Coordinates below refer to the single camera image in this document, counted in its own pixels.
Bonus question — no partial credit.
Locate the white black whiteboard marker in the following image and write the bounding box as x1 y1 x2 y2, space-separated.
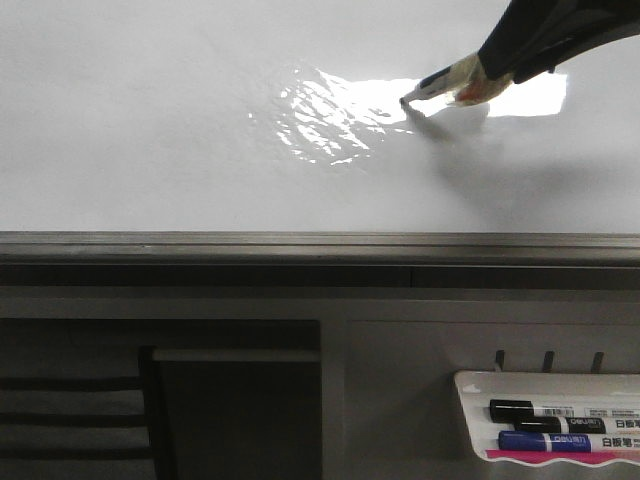
399 53 514 106

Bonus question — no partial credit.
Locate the black tray hook right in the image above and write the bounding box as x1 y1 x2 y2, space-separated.
590 352 604 374

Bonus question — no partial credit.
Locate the black capped marker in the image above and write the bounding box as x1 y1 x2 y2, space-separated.
513 416 639 435
489 399 639 423

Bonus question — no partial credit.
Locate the grey aluminium whiteboard frame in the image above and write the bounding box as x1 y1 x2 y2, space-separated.
1 231 639 290

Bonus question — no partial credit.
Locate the black tray hook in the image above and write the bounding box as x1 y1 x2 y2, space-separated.
590 352 604 374
541 350 555 373
494 350 505 372

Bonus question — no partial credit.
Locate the white whiteboard surface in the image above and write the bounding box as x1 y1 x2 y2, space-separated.
1 1 639 233

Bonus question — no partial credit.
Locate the black tray hook left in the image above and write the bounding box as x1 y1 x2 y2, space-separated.
494 350 505 372

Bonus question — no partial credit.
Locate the white plastic marker tray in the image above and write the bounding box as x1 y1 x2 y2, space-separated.
454 371 639 479

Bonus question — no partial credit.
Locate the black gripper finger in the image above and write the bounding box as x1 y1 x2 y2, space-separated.
478 0 595 80
513 0 639 84

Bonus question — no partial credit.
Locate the dark slatted chair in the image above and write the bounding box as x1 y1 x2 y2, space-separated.
1 346 178 479

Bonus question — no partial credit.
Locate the black capped marker middle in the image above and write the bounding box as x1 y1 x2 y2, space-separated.
513 416 639 435

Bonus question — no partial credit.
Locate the black tray hook middle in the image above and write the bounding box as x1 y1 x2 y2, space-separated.
541 350 555 373

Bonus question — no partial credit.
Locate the black capped marker upper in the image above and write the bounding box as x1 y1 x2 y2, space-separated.
489 399 639 423

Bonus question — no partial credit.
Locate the blue capped whiteboard marker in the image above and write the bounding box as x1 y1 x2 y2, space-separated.
498 431 639 454

